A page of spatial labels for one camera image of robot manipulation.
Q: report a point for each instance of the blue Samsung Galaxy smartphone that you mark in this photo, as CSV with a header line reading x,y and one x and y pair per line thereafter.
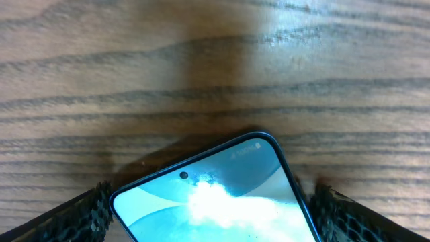
x,y
240,190

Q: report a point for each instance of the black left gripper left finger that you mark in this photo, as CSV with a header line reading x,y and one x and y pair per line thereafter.
x,y
84,218

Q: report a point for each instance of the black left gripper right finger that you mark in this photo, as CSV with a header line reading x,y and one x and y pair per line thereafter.
x,y
338,218

